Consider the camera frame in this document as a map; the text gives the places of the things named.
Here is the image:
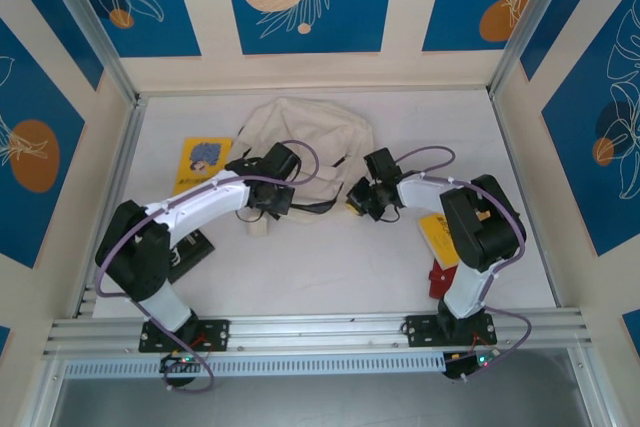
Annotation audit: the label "grey slotted cable duct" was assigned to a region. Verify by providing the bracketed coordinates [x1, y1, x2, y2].
[62, 351, 447, 380]

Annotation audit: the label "black book deer print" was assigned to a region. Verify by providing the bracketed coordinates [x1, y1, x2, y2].
[167, 229, 216, 284]

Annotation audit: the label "blue poster cream circle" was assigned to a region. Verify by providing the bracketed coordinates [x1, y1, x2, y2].
[220, 0, 399, 56]

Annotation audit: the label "aluminium corner post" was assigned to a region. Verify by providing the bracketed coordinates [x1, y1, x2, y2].
[37, 0, 140, 104]
[488, 0, 574, 97]

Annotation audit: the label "yellow book cartoon person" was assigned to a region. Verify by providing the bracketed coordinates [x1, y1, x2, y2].
[418, 212, 459, 269]

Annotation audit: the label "long aluminium mounting rail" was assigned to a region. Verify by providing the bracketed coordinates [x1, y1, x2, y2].
[42, 307, 592, 359]

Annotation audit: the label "beige canvas backpack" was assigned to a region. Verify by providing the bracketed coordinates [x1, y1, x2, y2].
[233, 96, 377, 239]

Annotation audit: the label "small controller circuit board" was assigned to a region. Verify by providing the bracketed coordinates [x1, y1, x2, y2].
[159, 352, 206, 373]
[442, 351, 496, 381]

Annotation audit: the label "yellow book blue-haired figure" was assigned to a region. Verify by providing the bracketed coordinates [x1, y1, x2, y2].
[172, 136, 234, 197]

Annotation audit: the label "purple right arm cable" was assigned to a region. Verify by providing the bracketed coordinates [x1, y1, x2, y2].
[399, 145, 534, 382]

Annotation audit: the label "aluminium side rail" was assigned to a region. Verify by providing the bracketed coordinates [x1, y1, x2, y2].
[487, 91, 564, 308]
[74, 96, 149, 318]

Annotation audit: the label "narrow blue floral poster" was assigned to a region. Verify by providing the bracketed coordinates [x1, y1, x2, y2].
[0, 0, 105, 92]
[519, 0, 617, 82]

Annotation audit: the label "blue poster dark circle leaves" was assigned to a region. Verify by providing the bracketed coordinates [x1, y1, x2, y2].
[542, 0, 640, 258]

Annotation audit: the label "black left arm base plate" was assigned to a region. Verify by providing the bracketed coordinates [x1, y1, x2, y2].
[138, 319, 231, 353]

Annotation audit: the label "blue poster large orange circle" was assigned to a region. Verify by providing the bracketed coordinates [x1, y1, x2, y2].
[0, 16, 87, 269]

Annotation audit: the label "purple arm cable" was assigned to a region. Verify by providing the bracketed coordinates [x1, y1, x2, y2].
[399, 145, 534, 382]
[94, 139, 322, 394]

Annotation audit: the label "aluminium lower frame bar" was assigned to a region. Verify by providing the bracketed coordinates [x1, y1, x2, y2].
[19, 346, 69, 427]
[569, 346, 624, 427]

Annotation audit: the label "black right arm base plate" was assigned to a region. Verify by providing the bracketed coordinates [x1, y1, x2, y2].
[405, 314, 499, 348]

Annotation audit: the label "blue poster fern orange circle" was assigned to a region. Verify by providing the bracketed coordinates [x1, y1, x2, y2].
[422, 0, 569, 53]

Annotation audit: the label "blue poster small orange circle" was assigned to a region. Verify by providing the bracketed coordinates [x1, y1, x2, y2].
[49, 0, 202, 59]

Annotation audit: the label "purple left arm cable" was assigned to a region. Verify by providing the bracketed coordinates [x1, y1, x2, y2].
[94, 139, 322, 394]

